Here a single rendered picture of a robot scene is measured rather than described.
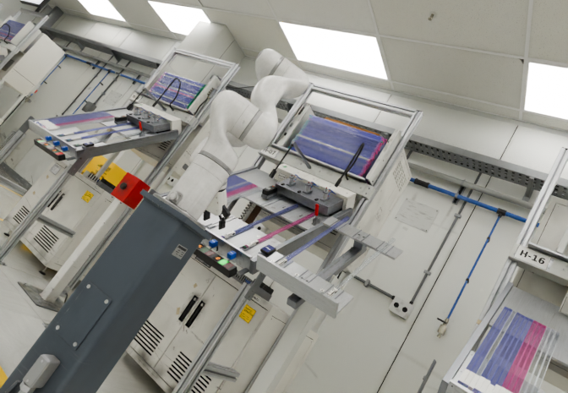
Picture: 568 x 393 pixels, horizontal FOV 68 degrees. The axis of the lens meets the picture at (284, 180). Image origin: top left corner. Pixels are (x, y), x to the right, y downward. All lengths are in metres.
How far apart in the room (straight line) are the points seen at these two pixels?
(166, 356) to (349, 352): 1.72
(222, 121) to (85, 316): 0.67
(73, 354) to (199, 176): 0.58
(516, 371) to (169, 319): 1.46
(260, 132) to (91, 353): 0.77
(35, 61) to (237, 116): 4.86
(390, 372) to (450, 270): 0.88
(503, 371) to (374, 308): 2.10
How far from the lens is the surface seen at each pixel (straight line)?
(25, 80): 6.06
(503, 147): 4.01
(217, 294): 2.09
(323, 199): 2.08
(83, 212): 2.95
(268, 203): 2.13
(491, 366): 1.52
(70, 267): 2.53
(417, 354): 3.42
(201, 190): 1.29
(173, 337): 2.16
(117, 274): 1.28
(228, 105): 1.35
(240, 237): 1.83
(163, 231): 1.24
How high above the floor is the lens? 0.65
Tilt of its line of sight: 14 degrees up
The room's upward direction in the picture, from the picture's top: 34 degrees clockwise
